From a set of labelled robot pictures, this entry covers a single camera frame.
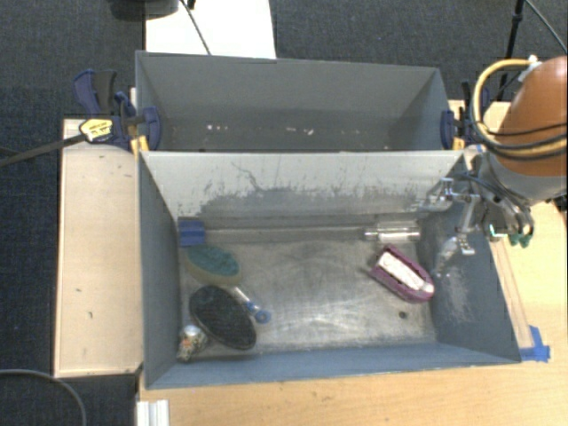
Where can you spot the clear glass tube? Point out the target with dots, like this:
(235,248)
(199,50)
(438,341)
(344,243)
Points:
(392,232)

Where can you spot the pale wood board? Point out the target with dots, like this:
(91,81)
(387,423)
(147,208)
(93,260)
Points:
(97,246)

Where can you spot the blue ribbed block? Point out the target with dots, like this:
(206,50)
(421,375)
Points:
(191,233)

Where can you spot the green and cream oval sponge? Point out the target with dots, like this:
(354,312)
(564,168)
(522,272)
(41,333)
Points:
(213,262)

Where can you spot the purple case with white insert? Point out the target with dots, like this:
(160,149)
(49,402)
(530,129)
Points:
(401,275)

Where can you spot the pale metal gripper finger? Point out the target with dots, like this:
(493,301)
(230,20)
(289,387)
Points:
(463,245)
(448,190)

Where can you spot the grey metal bin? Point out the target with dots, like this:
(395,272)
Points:
(319,282)

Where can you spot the small patterned can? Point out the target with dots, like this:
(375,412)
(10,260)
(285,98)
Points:
(191,343)

